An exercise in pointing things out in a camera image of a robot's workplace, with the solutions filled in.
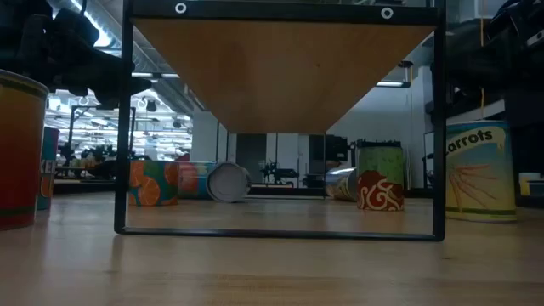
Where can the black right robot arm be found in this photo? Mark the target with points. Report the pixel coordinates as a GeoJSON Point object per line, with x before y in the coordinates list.
{"type": "Point", "coordinates": [518, 21]}

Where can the teal tin can orange letters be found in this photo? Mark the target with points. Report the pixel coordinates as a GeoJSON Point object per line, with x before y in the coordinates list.
{"type": "Point", "coordinates": [49, 170]}

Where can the black gantry frame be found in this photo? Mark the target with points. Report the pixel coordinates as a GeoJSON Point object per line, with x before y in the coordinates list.
{"type": "Point", "coordinates": [71, 132]}

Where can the dark grey door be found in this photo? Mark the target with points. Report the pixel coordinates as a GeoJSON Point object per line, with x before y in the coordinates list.
{"type": "Point", "coordinates": [253, 149]}

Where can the black background robot arm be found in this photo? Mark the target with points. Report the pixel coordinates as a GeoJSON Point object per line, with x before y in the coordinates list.
{"type": "Point", "coordinates": [278, 173]}

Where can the red and yellow tin can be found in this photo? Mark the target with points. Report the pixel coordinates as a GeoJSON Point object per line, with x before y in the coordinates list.
{"type": "Point", "coordinates": [21, 161]}

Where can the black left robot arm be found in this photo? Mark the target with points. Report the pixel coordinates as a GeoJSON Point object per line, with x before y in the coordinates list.
{"type": "Point", "coordinates": [21, 34]}

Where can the ceiling light bar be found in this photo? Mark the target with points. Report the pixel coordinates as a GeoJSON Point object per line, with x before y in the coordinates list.
{"type": "Point", "coordinates": [391, 84]}

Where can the bare silver tin can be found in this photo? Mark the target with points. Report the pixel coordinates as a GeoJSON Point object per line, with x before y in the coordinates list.
{"type": "Point", "coordinates": [340, 183]}

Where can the white-ended multicolour label can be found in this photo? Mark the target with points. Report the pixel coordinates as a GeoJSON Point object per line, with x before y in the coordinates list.
{"type": "Point", "coordinates": [227, 183]}

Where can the black background cabinet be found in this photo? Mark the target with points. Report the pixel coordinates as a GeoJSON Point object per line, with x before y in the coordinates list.
{"type": "Point", "coordinates": [378, 143]}

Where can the carrots label tin can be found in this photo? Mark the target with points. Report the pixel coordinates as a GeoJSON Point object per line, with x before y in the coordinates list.
{"type": "Point", "coordinates": [480, 178]}

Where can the black background monitor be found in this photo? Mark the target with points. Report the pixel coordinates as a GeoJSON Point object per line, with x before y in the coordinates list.
{"type": "Point", "coordinates": [338, 149]}

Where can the blue and red label can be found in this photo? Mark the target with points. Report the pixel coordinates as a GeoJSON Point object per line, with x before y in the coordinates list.
{"type": "Point", "coordinates": [193, 180]}

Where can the orange slices print tin can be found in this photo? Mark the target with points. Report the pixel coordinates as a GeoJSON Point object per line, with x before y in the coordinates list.
{"type": "Point", "coordinates": [153, 183]}

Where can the green can with red swirls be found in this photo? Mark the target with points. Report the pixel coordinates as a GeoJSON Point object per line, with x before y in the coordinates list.
{"type": "Point", "coordinates": [380, 187]}

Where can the red background object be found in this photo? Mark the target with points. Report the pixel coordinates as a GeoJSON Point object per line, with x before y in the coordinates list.
{"type": "Point", "coordinates": [183, 157]}

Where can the wooden shelf with black frame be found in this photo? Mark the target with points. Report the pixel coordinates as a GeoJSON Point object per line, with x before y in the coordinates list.
{"type": "Point", "coordinates": [280, 76]}

